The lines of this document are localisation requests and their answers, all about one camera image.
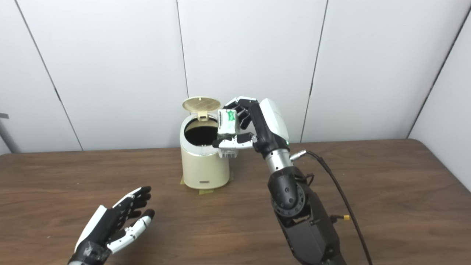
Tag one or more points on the white green milk carton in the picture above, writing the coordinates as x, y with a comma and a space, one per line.
227, 123

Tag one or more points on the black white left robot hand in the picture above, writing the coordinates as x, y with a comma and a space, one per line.
106, 224

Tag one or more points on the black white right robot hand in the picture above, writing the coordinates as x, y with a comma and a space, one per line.
270, 125

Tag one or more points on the cream round bin lid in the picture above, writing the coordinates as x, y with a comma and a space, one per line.
200, 104

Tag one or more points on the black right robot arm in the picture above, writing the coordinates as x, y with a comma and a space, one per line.
305, 224

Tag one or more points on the cream-colored bin body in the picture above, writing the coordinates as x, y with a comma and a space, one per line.
202, 167

